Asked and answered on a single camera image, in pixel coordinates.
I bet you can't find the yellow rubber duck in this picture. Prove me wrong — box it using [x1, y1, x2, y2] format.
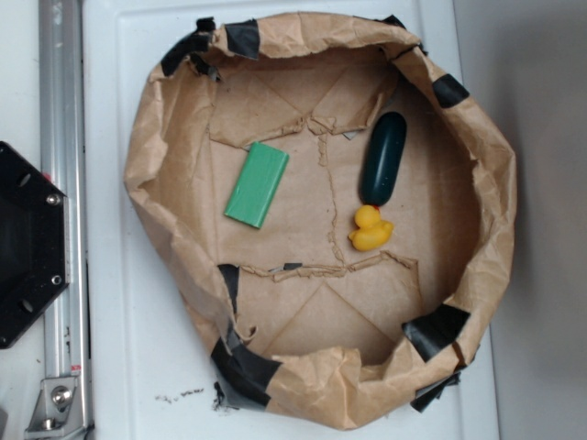
[348, 204, 394, 251]

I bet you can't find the brown paper bag tray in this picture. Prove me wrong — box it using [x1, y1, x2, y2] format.
[124, 12, 516, 430]

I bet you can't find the green rectangular block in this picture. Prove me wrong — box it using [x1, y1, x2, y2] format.
[224, 142, 290, 228]

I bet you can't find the dark green oblong capsule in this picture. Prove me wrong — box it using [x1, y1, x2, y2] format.
[359, 112, 407, 206]

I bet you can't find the white plastic tray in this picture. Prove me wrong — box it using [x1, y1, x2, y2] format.
[83, 1, 499, 439]

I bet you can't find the aluminium extrusion rail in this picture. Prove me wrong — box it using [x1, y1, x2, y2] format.
[39, 1, 91, 380]

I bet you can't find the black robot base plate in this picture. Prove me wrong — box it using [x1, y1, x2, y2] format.
[1, 142, 69, 349]

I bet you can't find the metal corner bracket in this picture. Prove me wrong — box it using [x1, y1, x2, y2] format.
[24, 377, 87, 439]

